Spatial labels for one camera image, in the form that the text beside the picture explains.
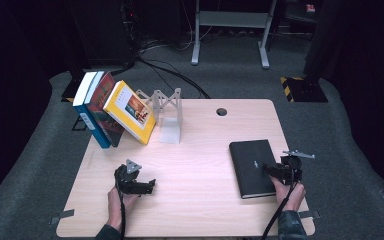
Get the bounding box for black upright column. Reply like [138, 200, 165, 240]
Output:
[302, 0, 343, 85]

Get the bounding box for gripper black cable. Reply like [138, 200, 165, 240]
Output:
[114, 169, 128, 240]
[261, 164, 298, 240]

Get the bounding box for grey tape strip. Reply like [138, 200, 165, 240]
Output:
[49, 208, 76, 225]
[298, 209, 321, 220]

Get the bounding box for black book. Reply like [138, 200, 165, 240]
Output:
[228, 139, 280, 200]

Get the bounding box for black floor stand base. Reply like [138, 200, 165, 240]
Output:
[60, 68, 87, 103]

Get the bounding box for white extendable book rack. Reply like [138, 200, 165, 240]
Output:
[135, 87, 184, 145]

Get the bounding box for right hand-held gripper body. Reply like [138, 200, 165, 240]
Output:
[277, 149, 316, 186]

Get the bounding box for blue book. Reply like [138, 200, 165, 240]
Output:
[72, 70, 113, 150]

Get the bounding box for person's left hand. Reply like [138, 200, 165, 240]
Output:
[107, 185, 142, 233]

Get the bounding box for yellow book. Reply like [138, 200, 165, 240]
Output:
[102, 79, 157, 146]

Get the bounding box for black yellow striped base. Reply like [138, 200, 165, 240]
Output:
[279, 76, 329, 103]

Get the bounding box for person's right hand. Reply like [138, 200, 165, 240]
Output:
[269, 175, 307, 213]

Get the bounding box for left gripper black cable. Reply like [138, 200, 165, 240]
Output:
[114, 169, 128, 240]

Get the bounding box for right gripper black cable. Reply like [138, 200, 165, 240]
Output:
[261, 164, 298, 240]

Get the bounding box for black floor cables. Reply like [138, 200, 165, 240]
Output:
[136, 54, 211, 100]

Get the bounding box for white metal stand frame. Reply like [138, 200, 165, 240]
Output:
[190, 0, 278, 70]

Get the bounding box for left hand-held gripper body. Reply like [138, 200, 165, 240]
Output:
[113, 158, 149, 196]

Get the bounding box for black equipment cabinet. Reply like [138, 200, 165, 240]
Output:
[64, 0, 138, 69]

